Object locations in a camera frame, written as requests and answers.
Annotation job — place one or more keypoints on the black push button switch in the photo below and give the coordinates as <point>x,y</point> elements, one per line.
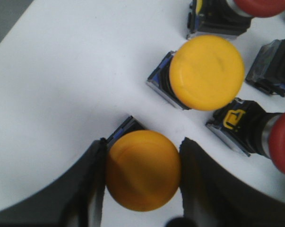
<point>267,72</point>

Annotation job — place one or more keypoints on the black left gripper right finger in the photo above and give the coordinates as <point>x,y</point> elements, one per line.
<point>213,197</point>

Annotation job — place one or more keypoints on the red mushroom push button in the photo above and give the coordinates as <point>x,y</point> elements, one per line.
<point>244,126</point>
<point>228,18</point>

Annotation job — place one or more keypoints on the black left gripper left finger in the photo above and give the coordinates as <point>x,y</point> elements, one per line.
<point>78,192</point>

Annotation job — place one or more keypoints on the yellow mushroom push button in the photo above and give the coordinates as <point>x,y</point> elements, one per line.
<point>143,167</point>
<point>205,73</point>

